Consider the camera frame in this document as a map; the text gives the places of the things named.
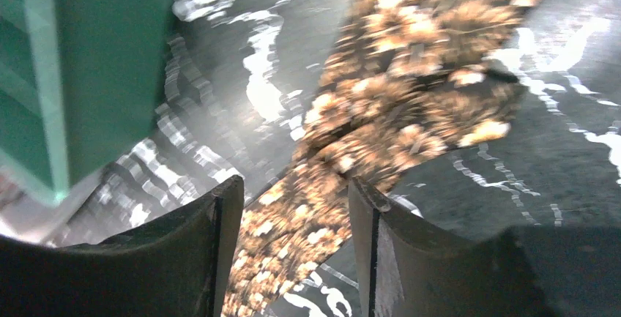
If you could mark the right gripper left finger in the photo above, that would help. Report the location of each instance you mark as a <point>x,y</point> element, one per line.
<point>175,265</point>

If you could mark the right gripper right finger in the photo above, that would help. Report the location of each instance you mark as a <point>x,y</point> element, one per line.
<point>407,266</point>

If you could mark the black brown floral tie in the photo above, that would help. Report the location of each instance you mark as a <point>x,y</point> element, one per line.
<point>407,81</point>

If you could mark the green compartment tray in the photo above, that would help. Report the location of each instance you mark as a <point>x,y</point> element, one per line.
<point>80,81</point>

